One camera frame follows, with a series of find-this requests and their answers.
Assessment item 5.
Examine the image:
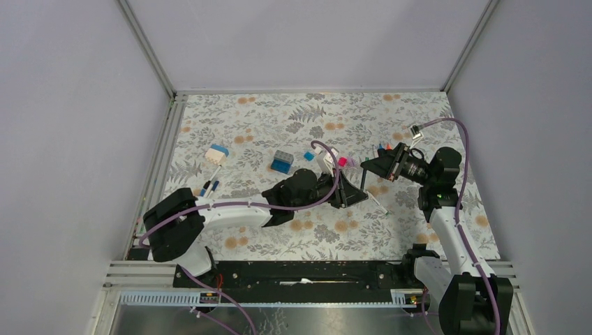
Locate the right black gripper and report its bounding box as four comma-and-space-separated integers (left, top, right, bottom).
361, 142, 436, 187

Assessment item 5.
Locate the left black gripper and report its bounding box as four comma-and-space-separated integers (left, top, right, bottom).
293, 168, 367, 211

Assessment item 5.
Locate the teal green gel pen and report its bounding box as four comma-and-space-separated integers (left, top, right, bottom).
360, 169, 367, 190

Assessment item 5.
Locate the pink highlighter cap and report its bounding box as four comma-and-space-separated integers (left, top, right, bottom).
338, 157, 348, 167

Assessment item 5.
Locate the thin white green pen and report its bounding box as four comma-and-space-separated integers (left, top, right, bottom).
366, 191, 389, 215

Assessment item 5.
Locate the light blue pen cap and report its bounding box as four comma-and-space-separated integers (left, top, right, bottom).
304, 151, 315, 161

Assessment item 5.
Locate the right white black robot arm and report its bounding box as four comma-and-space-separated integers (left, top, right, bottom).
361, 143, 514, 334

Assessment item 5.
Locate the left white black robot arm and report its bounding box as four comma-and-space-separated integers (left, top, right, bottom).
140, 169, 368, 287

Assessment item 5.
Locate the blue grey toy brick block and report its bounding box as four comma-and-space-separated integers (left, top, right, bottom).
270, 150, 294, 174

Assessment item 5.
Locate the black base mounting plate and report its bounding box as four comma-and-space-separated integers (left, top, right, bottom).
173, 244, 438, 304

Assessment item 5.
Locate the floral patterned table mat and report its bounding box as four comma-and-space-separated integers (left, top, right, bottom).
149, 92, 501, 262

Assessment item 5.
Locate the cream blue toy brick block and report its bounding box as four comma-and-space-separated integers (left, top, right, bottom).
205, 144, 230, 165

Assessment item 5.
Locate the black blue marker pair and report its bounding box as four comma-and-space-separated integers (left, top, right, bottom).
199, 165, 221, 197

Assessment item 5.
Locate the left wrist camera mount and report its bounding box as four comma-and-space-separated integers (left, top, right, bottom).
314, 147, 335, 177

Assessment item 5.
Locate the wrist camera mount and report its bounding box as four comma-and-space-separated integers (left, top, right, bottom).
409, 125, 424, 149
314, 147, 335, 177

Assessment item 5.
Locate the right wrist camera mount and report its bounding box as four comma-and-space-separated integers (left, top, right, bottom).
409, 125, 424, 149

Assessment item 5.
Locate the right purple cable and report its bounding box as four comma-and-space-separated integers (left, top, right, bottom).
411, 117, 503, 335

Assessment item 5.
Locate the purple cable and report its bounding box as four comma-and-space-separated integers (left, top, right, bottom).
138, 140, 342, 335
411, 117, 503, 335

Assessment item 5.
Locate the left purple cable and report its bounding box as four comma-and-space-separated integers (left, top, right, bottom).
138, 140, 342, 335

